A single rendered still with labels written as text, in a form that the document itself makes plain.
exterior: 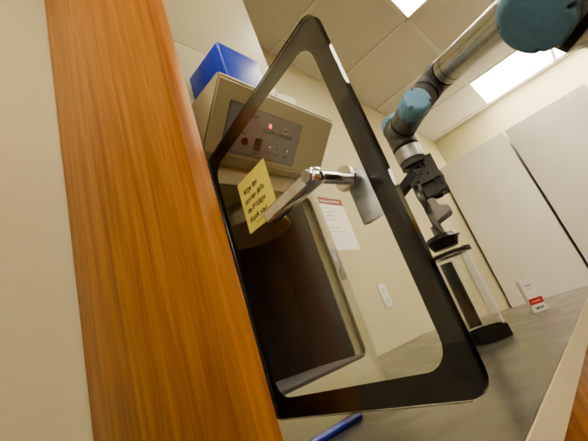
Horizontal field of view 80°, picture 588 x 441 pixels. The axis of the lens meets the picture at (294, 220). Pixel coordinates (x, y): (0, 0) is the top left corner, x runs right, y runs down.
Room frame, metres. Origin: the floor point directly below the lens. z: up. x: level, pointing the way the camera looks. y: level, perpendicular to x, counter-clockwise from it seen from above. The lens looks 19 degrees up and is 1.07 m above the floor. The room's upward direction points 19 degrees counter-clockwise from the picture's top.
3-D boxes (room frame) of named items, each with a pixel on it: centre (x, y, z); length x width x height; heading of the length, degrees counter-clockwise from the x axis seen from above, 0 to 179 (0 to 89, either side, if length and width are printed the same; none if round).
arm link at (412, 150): (0.92, -0.37, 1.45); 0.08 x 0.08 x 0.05
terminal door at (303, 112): (0.40, 0.01, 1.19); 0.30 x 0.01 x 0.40; 42
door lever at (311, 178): (0.33, -0.02, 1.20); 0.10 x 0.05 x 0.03; 42
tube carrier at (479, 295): (0.93, -0.35, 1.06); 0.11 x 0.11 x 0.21
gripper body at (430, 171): (0.92, -0.38, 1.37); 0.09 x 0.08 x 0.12; 67
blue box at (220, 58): (0.55, 0.03, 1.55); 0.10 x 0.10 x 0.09; 51
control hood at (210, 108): (0.61, -0.02, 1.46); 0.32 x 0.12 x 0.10; 141
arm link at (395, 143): (0.92, -0.37, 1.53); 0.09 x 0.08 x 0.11; 8
